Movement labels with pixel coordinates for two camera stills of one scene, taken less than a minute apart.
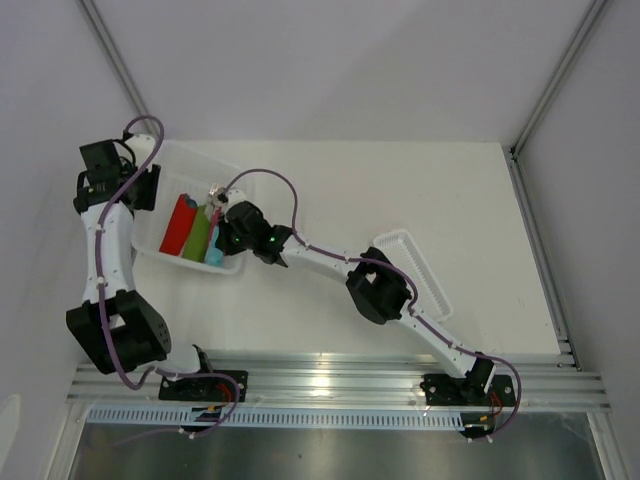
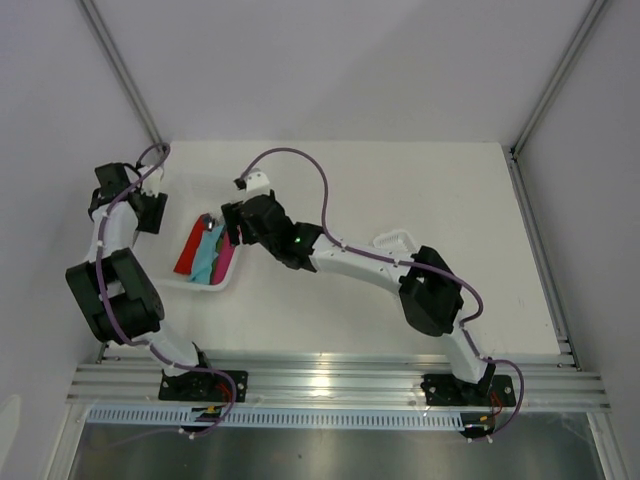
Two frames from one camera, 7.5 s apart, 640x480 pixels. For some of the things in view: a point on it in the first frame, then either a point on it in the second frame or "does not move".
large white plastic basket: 192,170 -> 167,274
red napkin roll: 178,227 -> 187,257
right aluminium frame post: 581,33 does not move
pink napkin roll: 214,222 -> 224,260
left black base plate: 205,389 does not move
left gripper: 151,179 -> 157,206
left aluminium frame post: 99,26 does not move
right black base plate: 446,389 does not move
